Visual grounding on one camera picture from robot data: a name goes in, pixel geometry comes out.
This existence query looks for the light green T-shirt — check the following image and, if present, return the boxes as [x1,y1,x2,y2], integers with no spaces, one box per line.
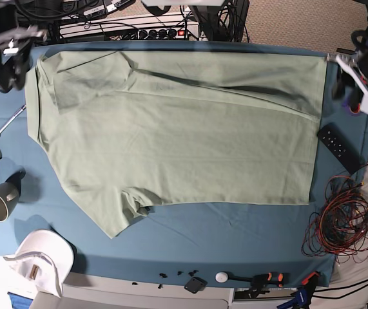
[24,51,327,238]

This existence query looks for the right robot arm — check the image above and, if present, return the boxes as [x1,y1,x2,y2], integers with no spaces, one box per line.
[0,1,47,93]

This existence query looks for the white power strip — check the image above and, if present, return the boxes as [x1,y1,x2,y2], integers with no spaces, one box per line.
[113,26,199,41]

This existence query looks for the blue table cloth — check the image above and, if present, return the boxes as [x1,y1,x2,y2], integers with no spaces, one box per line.
[0,41,368,287]

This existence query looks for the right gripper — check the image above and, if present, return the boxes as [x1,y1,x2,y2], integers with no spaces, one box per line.
[0,27,47,90]

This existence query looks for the black orange bar clamp bottom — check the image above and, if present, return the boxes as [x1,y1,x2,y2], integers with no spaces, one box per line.
[228,272,286,290]

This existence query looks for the red black wire bundle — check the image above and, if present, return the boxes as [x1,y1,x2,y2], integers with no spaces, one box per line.
[301,160,368,265]

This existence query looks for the white baseball cap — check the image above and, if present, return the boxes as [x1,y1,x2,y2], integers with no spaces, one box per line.
[3,229,74,298]

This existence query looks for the purple tape roll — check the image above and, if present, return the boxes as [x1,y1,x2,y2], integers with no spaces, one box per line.
[344,103,362,117]

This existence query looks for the white round puck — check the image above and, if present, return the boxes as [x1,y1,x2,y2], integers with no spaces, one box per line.
[215,272,229,283]

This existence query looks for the black computer mouse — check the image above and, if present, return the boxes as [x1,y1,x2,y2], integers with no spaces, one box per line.
[0,77,21,93]

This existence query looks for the black square plate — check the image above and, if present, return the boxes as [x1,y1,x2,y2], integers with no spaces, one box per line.
[184,277,208,294]

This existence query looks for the black remote control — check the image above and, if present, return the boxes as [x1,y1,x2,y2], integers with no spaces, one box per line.
[317,123,362,174]

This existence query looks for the grey ceramic mug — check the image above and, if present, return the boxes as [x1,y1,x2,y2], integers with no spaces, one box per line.
[0,182,20,222]

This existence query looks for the blue black clamp bottom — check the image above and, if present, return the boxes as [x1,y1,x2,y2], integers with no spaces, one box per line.
[277,271,320,309]

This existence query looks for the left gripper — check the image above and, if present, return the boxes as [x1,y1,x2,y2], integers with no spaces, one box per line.
[327,53,368,105]

